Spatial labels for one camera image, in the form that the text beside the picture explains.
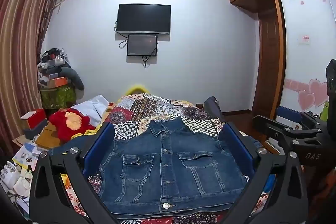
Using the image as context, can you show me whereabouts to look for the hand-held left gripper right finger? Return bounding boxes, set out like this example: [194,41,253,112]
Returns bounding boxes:
[219,122,310,224]

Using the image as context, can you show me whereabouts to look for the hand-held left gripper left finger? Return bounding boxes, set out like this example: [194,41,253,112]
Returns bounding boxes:
[29,122,124,224]

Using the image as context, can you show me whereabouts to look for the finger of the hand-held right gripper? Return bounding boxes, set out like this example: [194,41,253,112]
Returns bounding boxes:
[276,105,322,131]
[253,114,324,147]

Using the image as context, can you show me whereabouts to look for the blue denim jacket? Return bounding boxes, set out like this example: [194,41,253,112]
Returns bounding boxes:
[49,116,263,214]

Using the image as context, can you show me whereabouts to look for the green object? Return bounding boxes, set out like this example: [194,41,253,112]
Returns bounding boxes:
[321,100,329,122]

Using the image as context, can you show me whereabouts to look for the white folded cloth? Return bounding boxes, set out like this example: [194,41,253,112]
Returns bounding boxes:
[71,95,111,119]

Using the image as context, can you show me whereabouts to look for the red plush toy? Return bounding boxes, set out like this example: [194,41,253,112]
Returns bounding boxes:
[49,108,96,141]

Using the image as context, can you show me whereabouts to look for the dark grey bag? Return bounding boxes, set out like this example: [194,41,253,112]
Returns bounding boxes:
[203,96,226,122]

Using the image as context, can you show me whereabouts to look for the brown wooden wardrobe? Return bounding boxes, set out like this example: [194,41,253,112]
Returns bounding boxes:
[227,0,323,117]

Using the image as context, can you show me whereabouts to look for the green patterned cloth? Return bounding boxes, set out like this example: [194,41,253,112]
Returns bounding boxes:
[39,86,76,110]

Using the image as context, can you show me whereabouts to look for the patchwork printed blanket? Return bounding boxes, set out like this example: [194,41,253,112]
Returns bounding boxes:
[60,93,273,224]

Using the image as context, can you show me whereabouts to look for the grey box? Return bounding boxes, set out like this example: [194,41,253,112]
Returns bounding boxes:
[22,119,49,139]

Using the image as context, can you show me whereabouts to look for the red box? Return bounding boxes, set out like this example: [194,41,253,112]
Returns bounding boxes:
[20,109,48,130]

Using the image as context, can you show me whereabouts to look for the grey cloth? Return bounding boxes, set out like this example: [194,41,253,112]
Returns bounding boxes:
[59,67,85,90]

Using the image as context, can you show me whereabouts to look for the orange box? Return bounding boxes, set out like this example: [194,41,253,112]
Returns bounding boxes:
[49,77,69,88]

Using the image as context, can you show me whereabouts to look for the pile of clutter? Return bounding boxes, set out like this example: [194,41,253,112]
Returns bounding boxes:
[38,48,71,83]

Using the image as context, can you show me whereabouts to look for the white heart sticker sliding door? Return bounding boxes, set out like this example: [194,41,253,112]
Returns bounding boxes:
[274,0,336,122]

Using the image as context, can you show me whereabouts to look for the striped brown curtain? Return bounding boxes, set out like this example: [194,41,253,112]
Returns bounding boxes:
[0,0,65,161]

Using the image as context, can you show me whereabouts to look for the black television cable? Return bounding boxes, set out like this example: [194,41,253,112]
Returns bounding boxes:
[114,20,129,49]

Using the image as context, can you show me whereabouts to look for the small black wall monitor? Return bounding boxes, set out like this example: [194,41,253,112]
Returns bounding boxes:
[127,34,158,57]

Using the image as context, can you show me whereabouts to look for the black wall television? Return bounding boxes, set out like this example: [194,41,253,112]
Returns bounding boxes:
[116,4,172,35]

